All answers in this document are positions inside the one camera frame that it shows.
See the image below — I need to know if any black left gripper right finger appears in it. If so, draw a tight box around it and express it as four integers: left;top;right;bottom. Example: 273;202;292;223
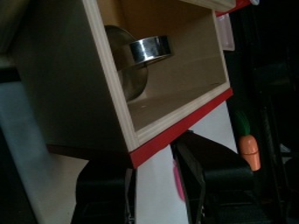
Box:
171;131;274;224

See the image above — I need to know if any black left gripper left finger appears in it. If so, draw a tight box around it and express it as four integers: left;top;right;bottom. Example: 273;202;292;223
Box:
70;158;137;224

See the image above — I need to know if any wooden drawer with red front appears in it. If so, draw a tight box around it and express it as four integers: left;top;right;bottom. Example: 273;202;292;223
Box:
14;0;238;170

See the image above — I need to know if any pink dough piece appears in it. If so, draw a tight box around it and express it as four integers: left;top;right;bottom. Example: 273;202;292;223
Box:
173;159;187;202

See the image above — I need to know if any white toy kitchen cabinet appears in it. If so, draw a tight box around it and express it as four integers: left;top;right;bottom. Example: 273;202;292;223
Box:
0;81;240;224

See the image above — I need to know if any orange toy carrot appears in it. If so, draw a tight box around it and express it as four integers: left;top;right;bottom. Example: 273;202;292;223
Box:
236;111;262;172

